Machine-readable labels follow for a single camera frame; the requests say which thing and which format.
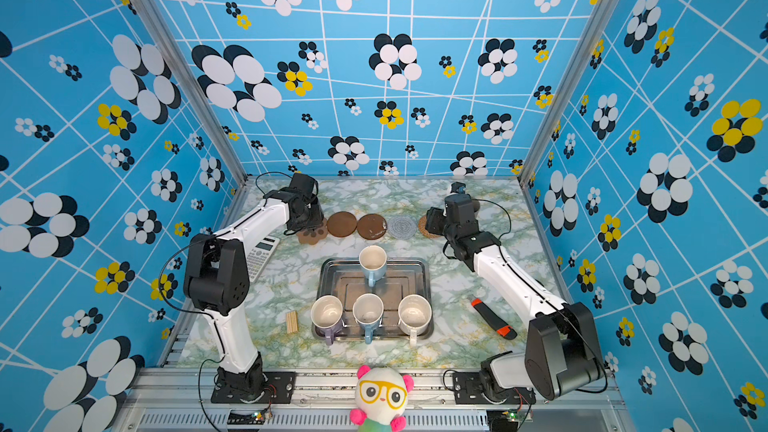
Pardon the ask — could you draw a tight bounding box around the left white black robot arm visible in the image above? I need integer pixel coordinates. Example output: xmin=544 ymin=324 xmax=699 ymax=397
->
xmin=183 ymin=173 xmax=324 ymax=402

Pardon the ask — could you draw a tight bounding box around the dark round wooden coaster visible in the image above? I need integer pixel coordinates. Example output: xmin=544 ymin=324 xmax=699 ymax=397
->
xmin=327 ymin=211 xmax=358 ymax=238

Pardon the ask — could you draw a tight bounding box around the woven rattan coaster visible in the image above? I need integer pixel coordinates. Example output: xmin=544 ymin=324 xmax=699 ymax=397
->
xmin=417 ymin=216 xmax=437 ymax=239

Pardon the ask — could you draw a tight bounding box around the purple mug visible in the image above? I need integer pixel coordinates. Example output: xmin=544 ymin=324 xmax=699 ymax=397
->
xmin=310 ymin=295 xmax=344 ymax=346

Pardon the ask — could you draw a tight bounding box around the small wooden block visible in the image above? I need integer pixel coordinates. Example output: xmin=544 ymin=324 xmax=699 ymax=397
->
xmin=285 ymin=310 xmax=299 ymax=334

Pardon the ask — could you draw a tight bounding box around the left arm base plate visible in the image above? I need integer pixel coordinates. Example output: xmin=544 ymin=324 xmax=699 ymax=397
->
xmin=211 ymin=369 xmax=297 ymax=404

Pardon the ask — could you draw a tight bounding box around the aluminium front rail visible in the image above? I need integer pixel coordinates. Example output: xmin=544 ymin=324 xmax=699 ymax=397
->
xmin=113 ymin=369 xmax=635 ymax=431

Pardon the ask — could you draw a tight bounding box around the light blue mug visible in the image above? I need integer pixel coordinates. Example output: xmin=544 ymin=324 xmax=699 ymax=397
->
xmin=359 ymin=245 xmax=388 ymax=288
xmin=352 ymin=293 xmax=384 ymax=344

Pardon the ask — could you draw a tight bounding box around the grey blue crochet coaster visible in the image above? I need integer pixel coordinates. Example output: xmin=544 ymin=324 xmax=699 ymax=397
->
xmin=387 ymin=215 xmax=418 ymax=240

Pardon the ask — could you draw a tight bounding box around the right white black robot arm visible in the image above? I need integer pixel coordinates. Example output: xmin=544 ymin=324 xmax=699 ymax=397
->
xmin=426 ymin=182 xmax=608 ymax=402

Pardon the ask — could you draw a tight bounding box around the paw shaped wooden coaster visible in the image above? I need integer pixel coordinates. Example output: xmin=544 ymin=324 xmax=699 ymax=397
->
xmin=297 ymin=220 xmax=328 ymax=245

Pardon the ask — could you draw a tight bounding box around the metal serving tray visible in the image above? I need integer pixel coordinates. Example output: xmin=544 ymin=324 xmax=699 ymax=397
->
xmin=316 ymin=258 xmax=431 ymax=342

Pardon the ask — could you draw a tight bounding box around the panda plush toy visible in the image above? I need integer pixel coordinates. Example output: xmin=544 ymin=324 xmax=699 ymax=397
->
xmin=350 ymin=365 xmax=414 ymax=432

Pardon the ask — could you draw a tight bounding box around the light blue mug front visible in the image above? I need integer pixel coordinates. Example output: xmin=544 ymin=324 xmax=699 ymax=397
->
xmin=352 ymin=293 xmax=384 ymax=344

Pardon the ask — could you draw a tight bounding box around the scratched round wooden coaster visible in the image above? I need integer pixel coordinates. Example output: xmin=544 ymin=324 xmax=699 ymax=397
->
xmin=356 ymin=213 xmax=388 ymax=241

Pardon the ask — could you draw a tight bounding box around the black orange utility knife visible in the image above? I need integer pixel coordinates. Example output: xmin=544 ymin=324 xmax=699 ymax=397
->
xmin=471 ymin=298 xmax=517 ymax=341

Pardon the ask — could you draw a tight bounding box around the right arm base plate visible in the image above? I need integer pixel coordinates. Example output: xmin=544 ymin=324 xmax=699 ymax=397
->
xmin=447 ymin=371 xmax=536 ymax=407

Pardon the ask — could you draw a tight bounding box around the white mug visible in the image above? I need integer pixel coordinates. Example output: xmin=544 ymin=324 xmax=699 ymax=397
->
xmin=397 ymin=294 xmax=432 ymax=347

